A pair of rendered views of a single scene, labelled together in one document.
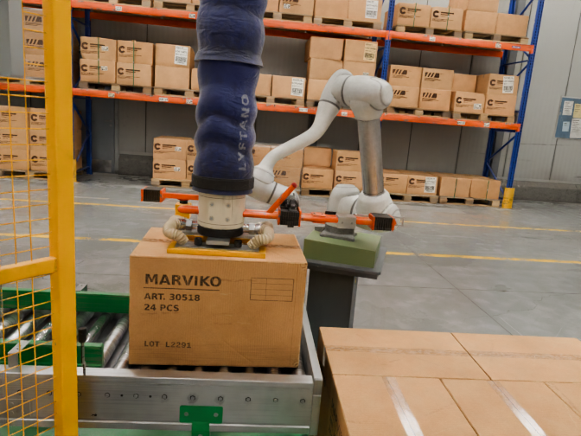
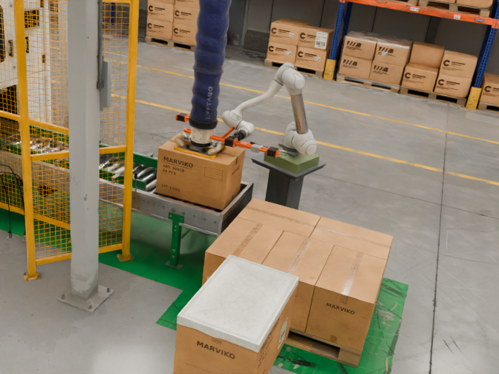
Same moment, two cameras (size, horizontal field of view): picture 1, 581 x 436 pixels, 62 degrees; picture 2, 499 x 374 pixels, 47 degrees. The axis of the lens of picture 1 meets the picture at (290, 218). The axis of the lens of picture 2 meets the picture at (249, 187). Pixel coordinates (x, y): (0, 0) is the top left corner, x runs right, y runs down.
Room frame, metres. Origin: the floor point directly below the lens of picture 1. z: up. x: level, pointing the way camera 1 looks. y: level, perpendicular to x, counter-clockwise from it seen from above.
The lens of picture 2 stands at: (-2.09, -1.73, 2.69)
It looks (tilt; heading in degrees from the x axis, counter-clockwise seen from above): 25 degrees down; 22
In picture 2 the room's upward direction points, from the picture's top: 8 degrees clockwise
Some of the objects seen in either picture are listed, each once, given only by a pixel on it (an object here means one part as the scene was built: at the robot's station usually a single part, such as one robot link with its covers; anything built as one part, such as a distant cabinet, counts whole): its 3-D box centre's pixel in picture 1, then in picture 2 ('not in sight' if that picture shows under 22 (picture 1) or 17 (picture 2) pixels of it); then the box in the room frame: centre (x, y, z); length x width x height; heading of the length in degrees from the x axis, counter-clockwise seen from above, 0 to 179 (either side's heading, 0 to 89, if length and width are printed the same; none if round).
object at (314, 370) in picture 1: (307, 338); (237, 200); (1.79, -0.10, 0.58); 0.70 x 0.03 x 0.06; 5
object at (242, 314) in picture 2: not in sight; (237, 326); (0.08, -0.91, 0.82); 0.60 x 0.40 x 0.40; 3
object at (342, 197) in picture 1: (344, 204); (294, 134); (2.48, -0.28, 1.01); 0.18 x 0.16 x 0.22; 50
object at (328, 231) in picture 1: (335, 229); (289, 147); (2.49, -0.24, 0.87); 0.22 x 0.18 x 0.06; 79
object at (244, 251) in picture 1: (218, 246); (195, 150); (1.65, 0.25, 0.97); 0.34 x 0.10 x 0.05; 95
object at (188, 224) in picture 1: (220, 228); (200, 142); (1.74, 0.26, 1.01); 0.34 x 0.25 x 0.06; 95
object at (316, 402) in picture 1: (305, 362); (236, 211); (1.79, -0.11, 0.48); 0.70 x 0.03 x 0.15; 5
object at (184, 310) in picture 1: (220, 292); (200, 170); (1.77, 0.25, 0.75); 0.60 x 0.40 x 0.40; 97
